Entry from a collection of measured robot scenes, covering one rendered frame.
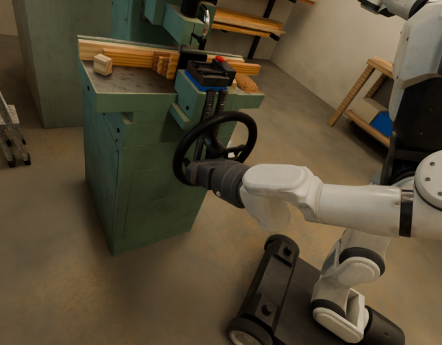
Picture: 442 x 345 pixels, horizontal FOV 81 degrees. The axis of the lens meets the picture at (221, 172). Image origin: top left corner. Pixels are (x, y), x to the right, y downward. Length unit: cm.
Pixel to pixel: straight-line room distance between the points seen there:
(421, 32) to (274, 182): 44
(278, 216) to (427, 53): 44
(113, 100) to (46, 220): 95
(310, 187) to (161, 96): 53
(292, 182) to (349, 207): 9
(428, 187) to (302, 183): 15
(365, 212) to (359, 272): 66
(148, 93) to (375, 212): 62
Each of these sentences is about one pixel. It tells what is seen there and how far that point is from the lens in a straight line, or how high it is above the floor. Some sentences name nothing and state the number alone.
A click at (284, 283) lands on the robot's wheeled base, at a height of 19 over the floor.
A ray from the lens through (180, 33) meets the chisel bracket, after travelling 88.
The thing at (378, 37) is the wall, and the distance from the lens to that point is 416.
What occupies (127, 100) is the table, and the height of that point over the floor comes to 88.
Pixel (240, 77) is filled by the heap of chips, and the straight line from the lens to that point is 103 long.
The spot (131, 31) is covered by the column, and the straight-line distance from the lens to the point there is 108.
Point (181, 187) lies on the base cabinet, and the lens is 115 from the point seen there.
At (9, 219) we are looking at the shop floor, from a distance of 161.
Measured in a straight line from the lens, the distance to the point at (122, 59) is 89.
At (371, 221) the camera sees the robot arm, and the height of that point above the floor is 106.
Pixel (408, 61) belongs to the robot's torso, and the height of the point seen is 121.
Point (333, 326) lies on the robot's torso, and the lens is 134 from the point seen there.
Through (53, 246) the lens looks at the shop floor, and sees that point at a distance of 149.
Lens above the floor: 127
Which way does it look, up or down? 40 degrees down
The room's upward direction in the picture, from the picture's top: 24 degrees clockwise
